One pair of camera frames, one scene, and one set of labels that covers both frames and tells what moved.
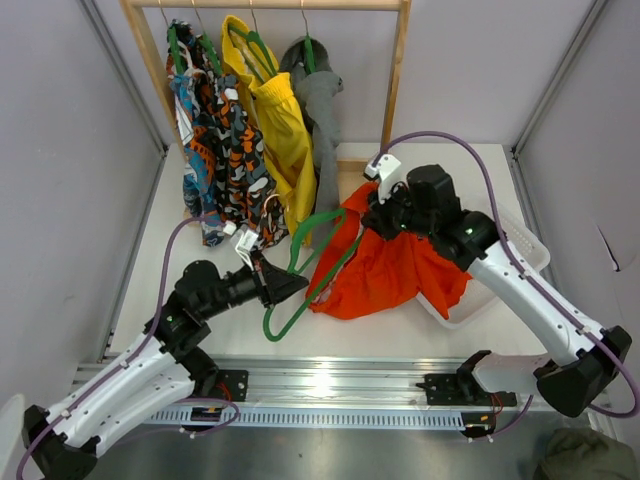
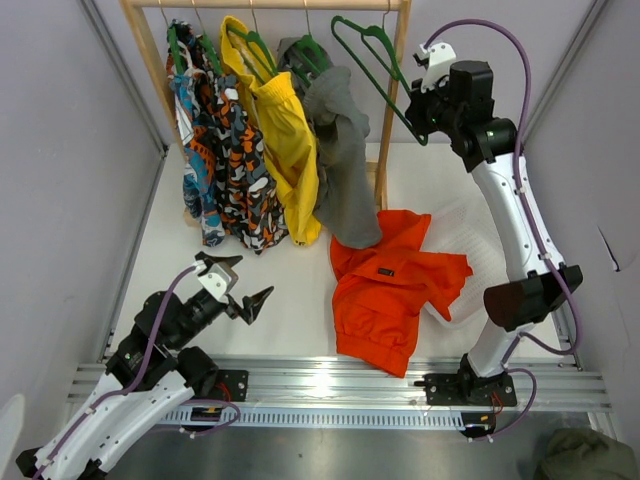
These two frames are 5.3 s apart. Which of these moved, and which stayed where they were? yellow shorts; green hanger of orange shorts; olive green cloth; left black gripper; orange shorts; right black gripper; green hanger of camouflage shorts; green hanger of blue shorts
Moved: right black gripper; green hanger of orange shorts; left black gripper; orange shorts
Stayed: green hanger of blue shorts; olive green cloth; green hanger of camouflage shorts; yellow shorts
